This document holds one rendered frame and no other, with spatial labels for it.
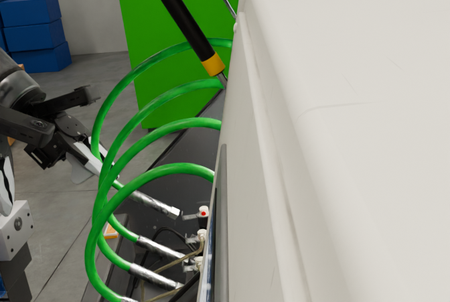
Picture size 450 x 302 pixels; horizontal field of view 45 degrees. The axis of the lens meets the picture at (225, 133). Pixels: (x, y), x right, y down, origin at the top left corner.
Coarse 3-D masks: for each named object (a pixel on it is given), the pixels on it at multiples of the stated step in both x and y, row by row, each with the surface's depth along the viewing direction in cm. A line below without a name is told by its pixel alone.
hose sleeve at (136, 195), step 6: (138, 192) 99; (132, 198) 98; (138, 198) 98; (144, 198) 99; (150, 198) 99; (144, 204) 99; (150, 204) 99; (156, 204) 99; (162, 204) 99; (156, 210) 100; (162, 210) 99; (168, 210) 99
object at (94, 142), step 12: (168, 48) 89; (180, 48) 88; (192, 48) 89; (144, 60) 90; (156, 60) 89; (132, 72) 90; (120, 84) 91; (108, 96) 92; (108, 108) 93; (96, 120) 93; (96, 132) 94; (96, 144) 95; (96, 156) 96
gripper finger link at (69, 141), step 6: (60, 132) 93; (60, 138) 93; (66, 138) 93; (60, 144) 93; (66, 144) 92; (72, 144) 93; (66, 150) 93; (72, 150) 92; (78, 150) 93; (78, 156) 93; (84, 156) 93; (84, 162) 93
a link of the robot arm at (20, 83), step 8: (16, 72) 96; (24, 72) 98; (8, 80) 95; (16, 80) 95; (24, 80) 96; (32, 80) 97; (0, 88) 95; (8, 88) 95; (16, 88) 95; (24, 88) 95; (32, 88) 97; (0, 96) 95; (8, 96) 94; (16, 96) 94; (0, 104) 96; (8, 104) 95
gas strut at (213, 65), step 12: (168, 0) 54; (180, 0) 54; (180, 12) 54; (180, 24) 55; (192, 24) 55; (192, 36) 55; (204, 36) 56; (204, 48) 56; (204, 60) 56; (216, 60) 56; (216, 72) 57
